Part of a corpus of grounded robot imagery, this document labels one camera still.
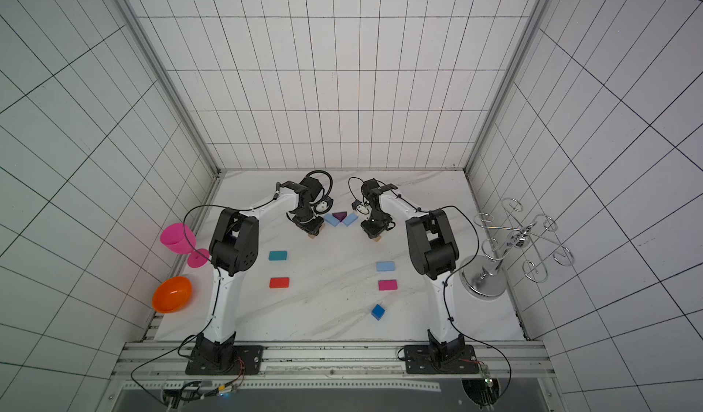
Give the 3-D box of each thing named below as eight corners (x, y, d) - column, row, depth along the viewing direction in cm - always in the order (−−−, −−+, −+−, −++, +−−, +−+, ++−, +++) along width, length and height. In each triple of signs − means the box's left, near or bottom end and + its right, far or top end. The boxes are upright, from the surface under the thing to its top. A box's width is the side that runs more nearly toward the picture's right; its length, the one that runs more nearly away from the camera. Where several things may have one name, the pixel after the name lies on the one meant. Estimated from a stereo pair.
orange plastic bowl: (153, 313, 82) (145, 309, 79) (168, 281, 88) (161, 276, 85) (185, 313, 82) (179, 309, 79) (198, 281, 88) (192, 276, 85)
